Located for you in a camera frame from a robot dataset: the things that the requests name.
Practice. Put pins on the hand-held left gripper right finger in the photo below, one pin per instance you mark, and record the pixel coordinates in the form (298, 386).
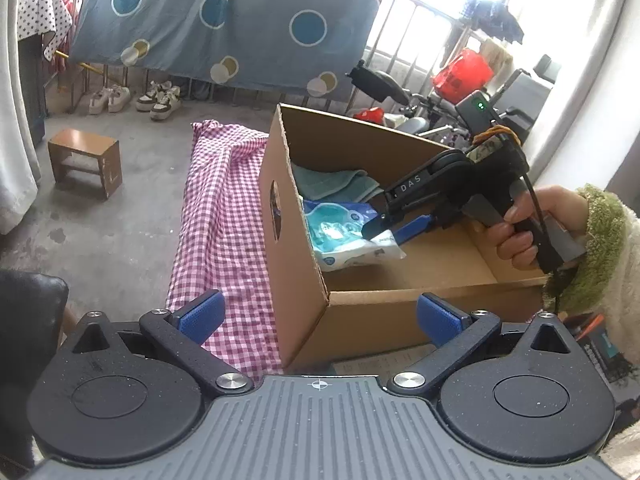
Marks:
(440, 317)

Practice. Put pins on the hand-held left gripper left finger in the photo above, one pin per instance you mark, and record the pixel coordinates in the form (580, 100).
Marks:
(202, 317)

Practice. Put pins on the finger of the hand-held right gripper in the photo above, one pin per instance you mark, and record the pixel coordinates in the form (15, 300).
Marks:
(377, 225)
(412, 227)

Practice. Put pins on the wet wipes pack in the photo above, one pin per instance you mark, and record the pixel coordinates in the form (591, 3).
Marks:
(340, 240)

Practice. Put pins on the cardboard box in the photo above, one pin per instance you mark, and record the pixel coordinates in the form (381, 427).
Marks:
(350, 320)

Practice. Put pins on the person's right hand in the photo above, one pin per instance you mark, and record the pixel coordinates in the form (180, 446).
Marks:
(560, 205)

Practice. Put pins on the teal towel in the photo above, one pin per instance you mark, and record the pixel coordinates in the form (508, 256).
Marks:
(330, 182)

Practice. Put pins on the red plastic bag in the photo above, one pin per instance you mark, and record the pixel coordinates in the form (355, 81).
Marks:
(460, 77)

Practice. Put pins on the beige hanging towel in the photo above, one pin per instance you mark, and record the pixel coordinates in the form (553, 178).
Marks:
(495, 57)

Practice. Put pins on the pink checked cloth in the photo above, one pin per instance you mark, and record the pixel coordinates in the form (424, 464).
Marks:
(220, 210)

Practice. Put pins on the red plastic item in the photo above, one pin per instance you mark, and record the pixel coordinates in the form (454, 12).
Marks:
(370, 114)

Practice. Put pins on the white curtain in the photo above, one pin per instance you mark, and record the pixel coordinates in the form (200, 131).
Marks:
(12, 135)
(590, 85)

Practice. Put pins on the wheelchair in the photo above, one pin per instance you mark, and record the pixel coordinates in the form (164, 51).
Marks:
(380, 85)

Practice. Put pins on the dark blue hanging clothing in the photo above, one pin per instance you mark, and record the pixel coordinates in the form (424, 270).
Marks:
(497, 20)

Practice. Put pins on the grey box with label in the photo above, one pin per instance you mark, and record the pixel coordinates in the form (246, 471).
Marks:
(607, 355)

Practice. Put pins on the metal window railing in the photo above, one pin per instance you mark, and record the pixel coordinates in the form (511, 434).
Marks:
(425, 7)

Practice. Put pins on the black padded chair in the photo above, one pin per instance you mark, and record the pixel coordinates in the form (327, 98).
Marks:
(25, 320)

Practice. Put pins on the small wooden stool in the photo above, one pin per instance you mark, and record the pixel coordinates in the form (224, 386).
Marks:
(82, 142)

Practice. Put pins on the white sneaker with dark accents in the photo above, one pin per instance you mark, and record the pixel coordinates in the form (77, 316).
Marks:
(166, 105)

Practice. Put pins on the blue printed hanging sheet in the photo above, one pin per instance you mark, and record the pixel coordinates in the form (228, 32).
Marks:
(200, 45)

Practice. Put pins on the yellow pole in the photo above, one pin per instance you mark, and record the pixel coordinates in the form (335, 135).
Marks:
(82, 64)

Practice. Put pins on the dark cabinet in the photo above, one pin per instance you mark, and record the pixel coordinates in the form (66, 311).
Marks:
(32, 90)

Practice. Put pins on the white polka dot cloth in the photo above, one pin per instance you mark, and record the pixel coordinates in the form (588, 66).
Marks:
(40, 10)

